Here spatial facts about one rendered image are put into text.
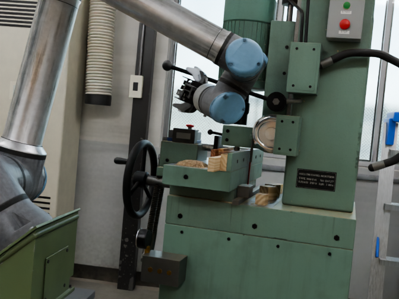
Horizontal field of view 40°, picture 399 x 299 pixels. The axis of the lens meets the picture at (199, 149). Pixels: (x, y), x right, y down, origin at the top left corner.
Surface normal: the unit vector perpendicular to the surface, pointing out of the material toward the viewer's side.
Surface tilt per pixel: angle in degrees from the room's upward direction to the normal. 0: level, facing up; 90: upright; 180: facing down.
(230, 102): 106
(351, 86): 90
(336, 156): 90
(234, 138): 90
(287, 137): 90
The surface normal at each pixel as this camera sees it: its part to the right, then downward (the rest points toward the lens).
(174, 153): -0.27, 0.03
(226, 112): 0.32, 0.35
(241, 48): 0.00, 0.04
